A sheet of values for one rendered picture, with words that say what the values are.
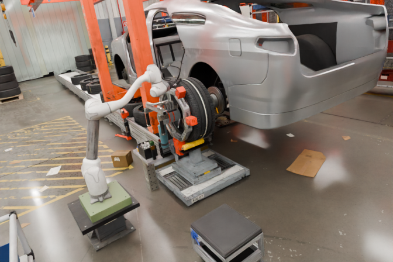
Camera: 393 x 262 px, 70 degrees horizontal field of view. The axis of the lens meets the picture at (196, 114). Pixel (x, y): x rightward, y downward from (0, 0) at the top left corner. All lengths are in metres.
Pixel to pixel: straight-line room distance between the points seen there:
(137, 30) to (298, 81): 1.74
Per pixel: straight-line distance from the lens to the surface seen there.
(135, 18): 3.17
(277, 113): 2.48
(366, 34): 3.81
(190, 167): 3.13
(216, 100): 3.12
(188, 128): 2.70
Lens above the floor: 1.75
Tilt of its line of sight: 19 degrees down
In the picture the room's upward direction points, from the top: 8 degrees counter-clockwise
